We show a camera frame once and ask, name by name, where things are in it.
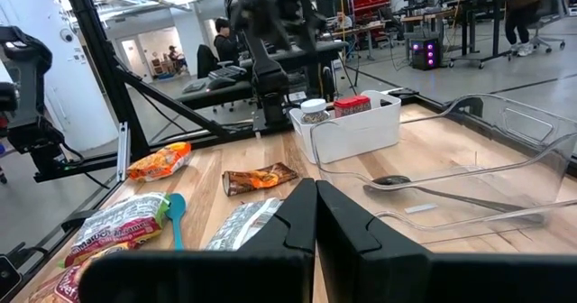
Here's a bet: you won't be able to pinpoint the black office chair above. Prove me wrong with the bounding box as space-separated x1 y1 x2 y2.
196 43 221 79

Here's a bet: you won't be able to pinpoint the black computer purple lights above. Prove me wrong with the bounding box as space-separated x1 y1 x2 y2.
409 37 442 72

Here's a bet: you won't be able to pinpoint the red storage bins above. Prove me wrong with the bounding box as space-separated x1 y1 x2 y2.
351 0 391 18

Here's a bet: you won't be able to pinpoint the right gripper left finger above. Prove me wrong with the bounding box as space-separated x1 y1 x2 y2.
78 178 318 303

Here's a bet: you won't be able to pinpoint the green pink ramen packet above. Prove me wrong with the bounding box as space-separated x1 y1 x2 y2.
62 191 171 269

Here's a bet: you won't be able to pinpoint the person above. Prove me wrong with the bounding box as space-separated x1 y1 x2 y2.
212 17 243 66
335 12 356 32
166 44 189 75
495 0 545 59

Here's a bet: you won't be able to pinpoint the white-lidded spice jar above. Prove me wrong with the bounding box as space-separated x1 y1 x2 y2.
299 97 332 125

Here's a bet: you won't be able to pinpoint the white plastic bin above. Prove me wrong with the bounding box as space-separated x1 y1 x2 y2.
288 89 402 165

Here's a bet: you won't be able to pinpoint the black standing desk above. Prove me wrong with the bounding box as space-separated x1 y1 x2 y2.
444 0 519 69

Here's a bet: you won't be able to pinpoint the black grey machine on stand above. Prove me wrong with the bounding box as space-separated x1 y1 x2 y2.
0 25 87 185

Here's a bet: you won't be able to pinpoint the red-lidded patterned tin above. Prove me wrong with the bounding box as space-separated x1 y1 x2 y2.
333 95 373 119

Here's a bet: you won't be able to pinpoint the red yellow ramen packet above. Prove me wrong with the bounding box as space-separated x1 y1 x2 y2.
26 242 136 303

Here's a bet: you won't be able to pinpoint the teal plastic spoon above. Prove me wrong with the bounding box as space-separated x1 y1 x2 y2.
164 192 188 252

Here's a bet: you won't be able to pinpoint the grey office chair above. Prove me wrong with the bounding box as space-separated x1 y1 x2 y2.
525 0 570 55

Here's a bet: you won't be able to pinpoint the orange ramen packet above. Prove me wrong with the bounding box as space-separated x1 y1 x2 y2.
125 141 193 182

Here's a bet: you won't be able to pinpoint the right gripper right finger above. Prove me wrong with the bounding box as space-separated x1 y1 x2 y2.
315 179 577 303

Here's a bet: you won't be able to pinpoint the brown orange snack packet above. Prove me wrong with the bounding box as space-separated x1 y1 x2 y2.
222 161 299 197

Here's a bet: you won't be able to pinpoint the black aluminium table frame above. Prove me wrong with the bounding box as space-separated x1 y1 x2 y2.
0 0 577 295

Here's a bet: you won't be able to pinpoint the wooden top desk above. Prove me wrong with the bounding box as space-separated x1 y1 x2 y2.
399 7 456 63

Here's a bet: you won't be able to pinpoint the black keyboard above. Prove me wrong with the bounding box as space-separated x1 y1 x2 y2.
208 65 248 82

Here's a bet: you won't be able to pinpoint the clear plastic container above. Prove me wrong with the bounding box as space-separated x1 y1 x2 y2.
308 93 577 245

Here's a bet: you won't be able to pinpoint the black spoon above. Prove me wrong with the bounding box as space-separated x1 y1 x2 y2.
362 174 546 225

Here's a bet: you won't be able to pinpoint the red roast beef ramen packet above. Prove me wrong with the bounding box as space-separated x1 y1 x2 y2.
205 197 285 253

